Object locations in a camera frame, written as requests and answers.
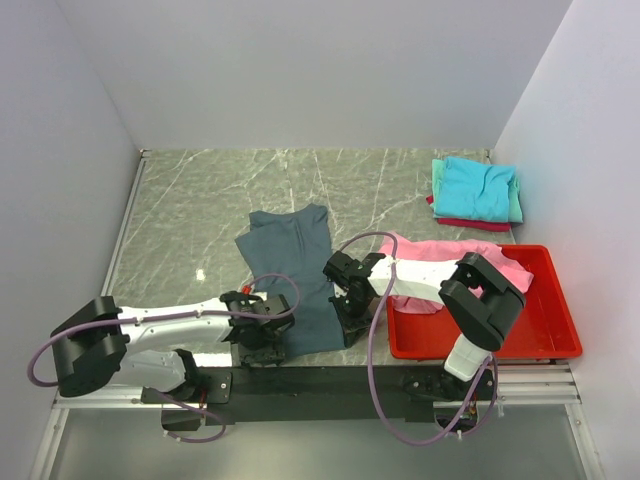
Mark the red plastic bin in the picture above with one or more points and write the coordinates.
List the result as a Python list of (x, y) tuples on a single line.
[(544, 330)]

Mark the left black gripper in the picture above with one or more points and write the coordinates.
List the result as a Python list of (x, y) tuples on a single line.
[(263, 355)]

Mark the crimson folded t shirt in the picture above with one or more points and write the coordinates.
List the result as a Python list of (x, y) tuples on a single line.
[(475, 224)]

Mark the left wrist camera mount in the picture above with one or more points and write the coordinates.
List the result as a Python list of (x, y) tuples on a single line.
[(273, 307)]

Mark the pink t shirt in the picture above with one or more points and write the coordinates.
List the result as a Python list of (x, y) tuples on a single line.
[(440, 250)]

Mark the teal green folded t shirt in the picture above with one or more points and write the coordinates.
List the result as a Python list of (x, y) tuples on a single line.
[(517, 200)]

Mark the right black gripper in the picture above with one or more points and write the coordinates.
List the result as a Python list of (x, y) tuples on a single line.
[(351, 320)]

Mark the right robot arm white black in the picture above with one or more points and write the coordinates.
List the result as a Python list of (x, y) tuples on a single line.
[(483, 303)]

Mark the cyan folded t shirt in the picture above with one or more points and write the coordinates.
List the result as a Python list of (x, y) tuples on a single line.
[(475, 187)]

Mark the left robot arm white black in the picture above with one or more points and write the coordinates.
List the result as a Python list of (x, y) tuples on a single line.
[(105, 344)]

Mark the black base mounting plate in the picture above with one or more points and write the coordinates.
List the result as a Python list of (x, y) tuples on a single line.
[(409, 393)]

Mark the aluminium extrusion rail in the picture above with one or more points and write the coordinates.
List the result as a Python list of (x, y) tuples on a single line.
[(519, 385)]

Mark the slate blue t shirt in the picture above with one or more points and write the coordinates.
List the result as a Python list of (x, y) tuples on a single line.
[(287, 253)]

